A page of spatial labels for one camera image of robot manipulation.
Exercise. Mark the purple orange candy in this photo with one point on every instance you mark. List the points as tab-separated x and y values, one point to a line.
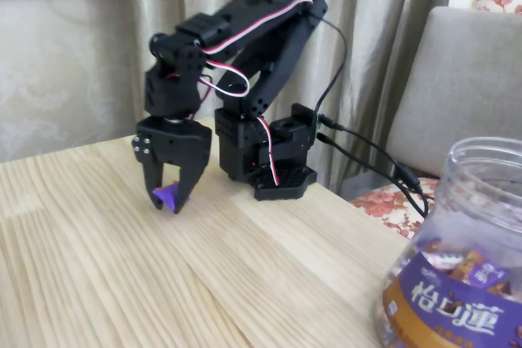
169	197

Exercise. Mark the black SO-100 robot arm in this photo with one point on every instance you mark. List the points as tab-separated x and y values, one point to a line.
261	14

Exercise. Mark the white plastic bag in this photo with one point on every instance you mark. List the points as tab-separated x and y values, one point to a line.
444	260

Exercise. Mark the orange-brown snack bag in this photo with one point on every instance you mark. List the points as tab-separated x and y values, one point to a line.
467	264

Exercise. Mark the clear plastic candy jar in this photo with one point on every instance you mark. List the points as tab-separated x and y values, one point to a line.
448	315

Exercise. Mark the purple snack bag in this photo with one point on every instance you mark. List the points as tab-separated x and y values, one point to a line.
487	274

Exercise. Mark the floral seat cushion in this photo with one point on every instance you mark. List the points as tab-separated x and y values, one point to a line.
387	201

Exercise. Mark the grey fabric chair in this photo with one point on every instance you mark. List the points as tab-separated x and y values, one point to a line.
461	91

